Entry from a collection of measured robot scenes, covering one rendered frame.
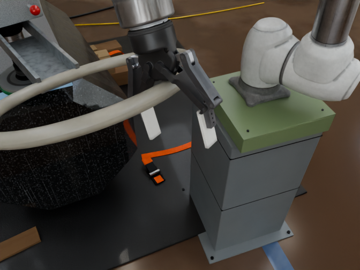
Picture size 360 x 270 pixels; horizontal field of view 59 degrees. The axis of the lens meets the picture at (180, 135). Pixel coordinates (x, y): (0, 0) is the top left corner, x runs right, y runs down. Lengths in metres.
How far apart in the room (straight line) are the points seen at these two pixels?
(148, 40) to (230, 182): 0.89
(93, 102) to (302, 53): 0.92
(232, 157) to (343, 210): 1.10
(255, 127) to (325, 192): 1.14
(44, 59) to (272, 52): 0.72
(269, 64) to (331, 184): 1.27
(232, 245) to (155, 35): 1.45
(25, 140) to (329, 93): 0.86
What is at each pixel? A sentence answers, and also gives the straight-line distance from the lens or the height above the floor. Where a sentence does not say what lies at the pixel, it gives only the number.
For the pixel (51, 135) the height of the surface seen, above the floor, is 1.28.
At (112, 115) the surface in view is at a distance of 0.50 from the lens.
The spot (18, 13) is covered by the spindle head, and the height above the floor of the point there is 1.18.
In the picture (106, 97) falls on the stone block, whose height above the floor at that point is 0.69.
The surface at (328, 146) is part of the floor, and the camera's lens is 2.47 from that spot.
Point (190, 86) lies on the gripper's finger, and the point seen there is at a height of 1.31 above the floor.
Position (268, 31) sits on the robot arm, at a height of 1.14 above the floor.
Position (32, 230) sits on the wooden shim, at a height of 0.03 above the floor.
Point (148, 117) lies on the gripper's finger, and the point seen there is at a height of 1.21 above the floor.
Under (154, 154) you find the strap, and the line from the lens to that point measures 2.16.
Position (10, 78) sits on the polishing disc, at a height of 0.90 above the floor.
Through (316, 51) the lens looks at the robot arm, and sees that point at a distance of 1.03.
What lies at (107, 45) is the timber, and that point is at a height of 0.13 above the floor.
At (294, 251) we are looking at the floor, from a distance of 1.89.
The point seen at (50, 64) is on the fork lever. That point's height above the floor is 1.10.
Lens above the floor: 1.61
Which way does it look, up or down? 44 degrees down
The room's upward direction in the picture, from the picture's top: straight up
